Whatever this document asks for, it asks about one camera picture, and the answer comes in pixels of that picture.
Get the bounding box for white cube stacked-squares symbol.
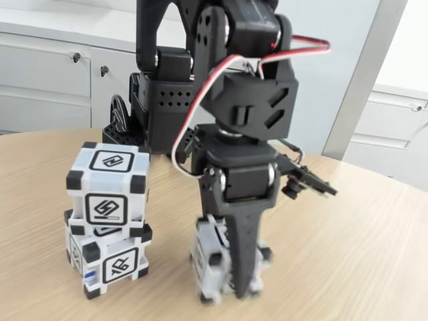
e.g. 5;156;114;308
189;213;274;305

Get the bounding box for white cube lightning symbol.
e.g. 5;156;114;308
66;142;150;239

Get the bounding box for white low cabinet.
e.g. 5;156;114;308
343;59;428;193

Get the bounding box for gripper camera module with bracket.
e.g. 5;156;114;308
276;153;338;202

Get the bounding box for black table clamp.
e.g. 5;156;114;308
102;94;148;153

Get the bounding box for grey metal post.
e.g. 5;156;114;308
320;0;409;162

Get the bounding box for dark camera cable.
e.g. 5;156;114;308
277;138;305;168

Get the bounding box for red white black servo cable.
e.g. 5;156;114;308
259;35;332;73
170;55;265;178

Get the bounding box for white cube crossed-lines symbol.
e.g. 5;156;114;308
63;209;154;300

